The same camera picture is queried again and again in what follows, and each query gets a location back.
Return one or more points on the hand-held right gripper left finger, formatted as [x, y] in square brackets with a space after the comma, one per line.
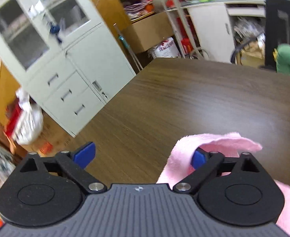
[85, 154]

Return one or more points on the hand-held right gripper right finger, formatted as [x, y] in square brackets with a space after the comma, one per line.
[198, 159]

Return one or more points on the pink towel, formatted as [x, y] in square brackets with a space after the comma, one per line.
[224, 142]

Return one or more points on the flat brown cardboard box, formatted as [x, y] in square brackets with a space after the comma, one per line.
[53, 140]

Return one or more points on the white bag with red contents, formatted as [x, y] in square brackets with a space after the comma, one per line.
[27, 121]

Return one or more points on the grey cabinet with glass doors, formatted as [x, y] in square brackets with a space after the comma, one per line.
[85, 61]

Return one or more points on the white bucket with red print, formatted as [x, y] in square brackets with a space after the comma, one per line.
[164, 49]

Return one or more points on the blue tassel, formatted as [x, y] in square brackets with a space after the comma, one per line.
[54, 29]

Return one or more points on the white counter cabinet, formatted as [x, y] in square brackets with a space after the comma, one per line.
[209, 29]

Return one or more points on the green cushion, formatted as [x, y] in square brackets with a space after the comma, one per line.
[289, 59]

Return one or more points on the large brown cardboard box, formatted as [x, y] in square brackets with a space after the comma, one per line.
[147, 33]

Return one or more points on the white plastic bag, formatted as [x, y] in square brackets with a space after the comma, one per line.
[246, 29]

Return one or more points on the black office chair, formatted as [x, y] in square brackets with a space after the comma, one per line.
[273, 42]

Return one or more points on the wooden shelf unit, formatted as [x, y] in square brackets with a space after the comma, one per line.
[105, 5]

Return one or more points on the pile of colourful packages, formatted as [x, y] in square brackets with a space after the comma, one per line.
[140, 2]

